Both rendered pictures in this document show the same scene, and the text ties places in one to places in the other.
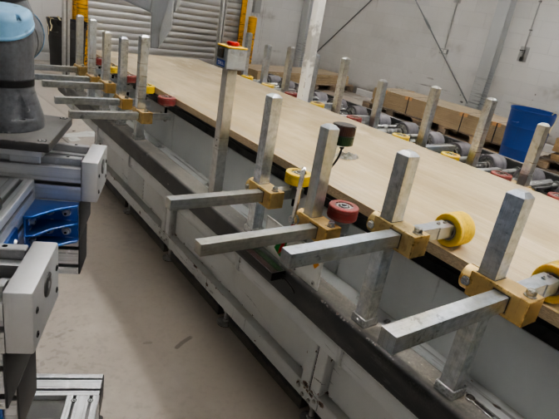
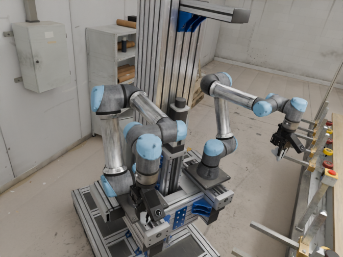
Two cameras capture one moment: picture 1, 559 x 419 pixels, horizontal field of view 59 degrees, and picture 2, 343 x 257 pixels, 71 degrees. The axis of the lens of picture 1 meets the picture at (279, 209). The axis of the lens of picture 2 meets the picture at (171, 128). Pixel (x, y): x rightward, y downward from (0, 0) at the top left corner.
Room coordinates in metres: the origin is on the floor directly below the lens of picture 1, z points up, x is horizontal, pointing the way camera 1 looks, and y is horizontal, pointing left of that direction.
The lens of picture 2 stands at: (0.23, -0.43, 2.06)
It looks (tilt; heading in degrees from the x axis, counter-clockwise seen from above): 30 degrees down; 66
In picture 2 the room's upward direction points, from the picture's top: 7 degrees clockwise
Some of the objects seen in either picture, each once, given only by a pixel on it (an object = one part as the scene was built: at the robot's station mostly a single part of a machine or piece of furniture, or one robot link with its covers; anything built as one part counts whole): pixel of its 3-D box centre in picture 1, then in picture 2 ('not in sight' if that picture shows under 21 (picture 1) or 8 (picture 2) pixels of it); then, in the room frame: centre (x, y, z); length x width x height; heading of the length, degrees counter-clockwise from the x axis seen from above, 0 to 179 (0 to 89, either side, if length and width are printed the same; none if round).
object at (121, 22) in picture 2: not in sight; (127, 23); (0.94, 3.02, 1.59); 0.30 x 0.08 x 0.08; 134
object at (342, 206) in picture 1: (339, 224); not in sight; (1.22, -0.16, 0.85); 0.08 x 0.08 x 0.11
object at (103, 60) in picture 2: not in sight; (122, 83); (0.87, 2.94, 0.78); 0.90 x 0.45 x 1.55; 44
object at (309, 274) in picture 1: (290, 250); not in sight; (1.22, -0.05, 0.75); 0.26 x 0.01 x 0.10; 38
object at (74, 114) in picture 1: (121, 115); (300, 162); (2.10, 0.74, 0.82); 0.43 x 0.03 x 0.04; 128
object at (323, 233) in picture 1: (316, 226); not in sight; (1.19, -0.10, 0.85); 0.13 x 0.06 x 0.05; 38
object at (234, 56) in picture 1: (231, 58); (328, 177); (1.61, 0.23, 1.18); 0.07 x 0.07 x 0.08; 38
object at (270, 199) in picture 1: (264, 192); (302, 247); (1.39, 0.05, 0.84); 0.13 x 0.06 x 0.05; 38
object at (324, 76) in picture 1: (293, 74); not in sight; (9.80, 0.19, 0.23); 2.41 x 0.77 x 0.17; 135
